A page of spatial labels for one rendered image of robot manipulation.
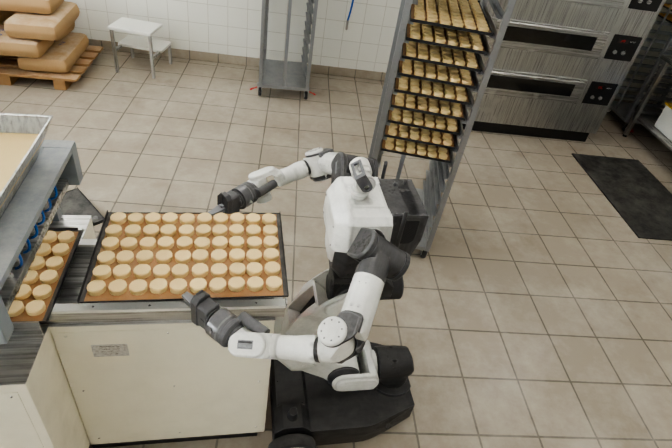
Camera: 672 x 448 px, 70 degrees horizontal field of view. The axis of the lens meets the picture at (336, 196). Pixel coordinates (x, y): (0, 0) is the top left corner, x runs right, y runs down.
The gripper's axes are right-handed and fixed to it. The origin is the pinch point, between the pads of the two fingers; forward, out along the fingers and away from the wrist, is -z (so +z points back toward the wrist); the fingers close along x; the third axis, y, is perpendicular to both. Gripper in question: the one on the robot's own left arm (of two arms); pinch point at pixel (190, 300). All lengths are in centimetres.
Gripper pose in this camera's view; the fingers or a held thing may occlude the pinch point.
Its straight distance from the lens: 152.2
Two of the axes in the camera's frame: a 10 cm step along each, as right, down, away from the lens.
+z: 8.0, 4.4, -4.0
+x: 1.4, -7.9, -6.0
